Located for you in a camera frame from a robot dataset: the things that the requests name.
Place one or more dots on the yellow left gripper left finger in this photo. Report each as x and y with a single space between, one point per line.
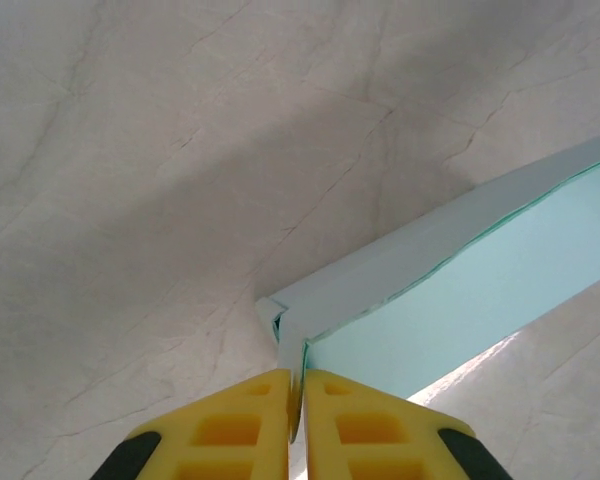
230 430

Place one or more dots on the light teal paper box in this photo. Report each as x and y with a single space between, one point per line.
455 280

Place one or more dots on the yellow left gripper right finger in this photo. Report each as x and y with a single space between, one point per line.
375 430

